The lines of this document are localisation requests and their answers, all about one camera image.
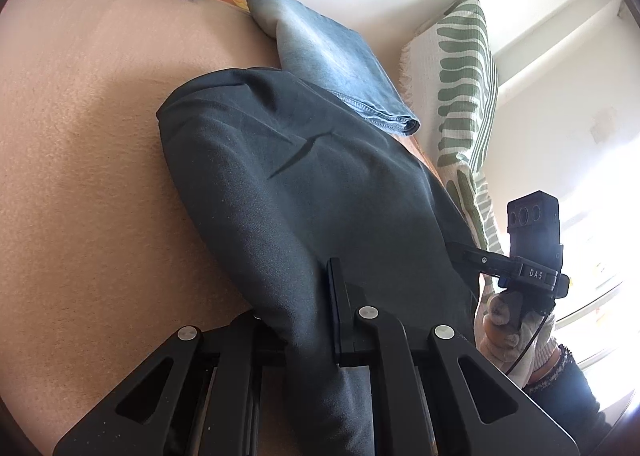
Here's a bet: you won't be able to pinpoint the right forearm dark sleeve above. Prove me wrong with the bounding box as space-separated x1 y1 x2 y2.
524 344 612 455

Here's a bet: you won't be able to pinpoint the folded blue jeans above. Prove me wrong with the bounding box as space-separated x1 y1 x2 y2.
246 0 420 136

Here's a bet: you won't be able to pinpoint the peach fleece blanket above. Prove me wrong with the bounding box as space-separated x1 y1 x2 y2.
0 0 446 456

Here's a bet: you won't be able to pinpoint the right hand grey glove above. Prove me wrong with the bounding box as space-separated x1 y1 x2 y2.
474 290 560 388

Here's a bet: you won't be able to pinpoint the dark grey pants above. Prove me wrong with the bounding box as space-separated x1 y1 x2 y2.
157 68 480 455

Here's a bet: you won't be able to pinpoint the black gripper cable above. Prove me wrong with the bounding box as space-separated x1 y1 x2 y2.
504 296 558 377

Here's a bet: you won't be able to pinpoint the green striped white pillow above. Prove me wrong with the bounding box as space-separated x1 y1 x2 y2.
399 0 502 254

